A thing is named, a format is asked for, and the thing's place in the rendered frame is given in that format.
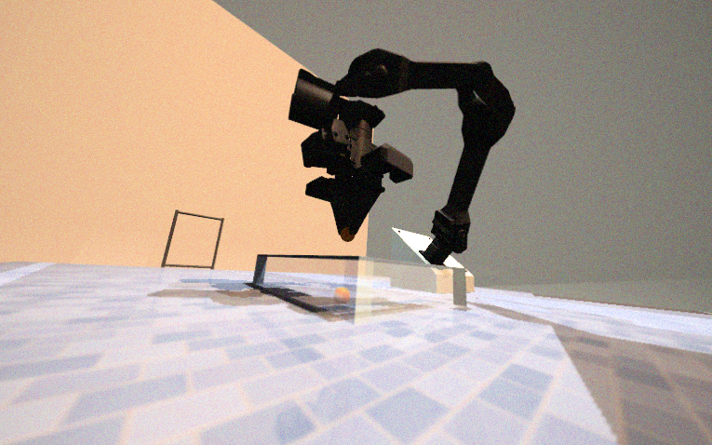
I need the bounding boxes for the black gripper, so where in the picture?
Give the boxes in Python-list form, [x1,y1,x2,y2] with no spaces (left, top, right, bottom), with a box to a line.
[305,128,413,235]

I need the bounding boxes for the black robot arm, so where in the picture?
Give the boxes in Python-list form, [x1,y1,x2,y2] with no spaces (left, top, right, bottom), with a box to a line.
[288,48,516,266]

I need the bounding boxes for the low clear glass walls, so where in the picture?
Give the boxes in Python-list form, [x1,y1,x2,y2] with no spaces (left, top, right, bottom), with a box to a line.
[253,256,466,325]

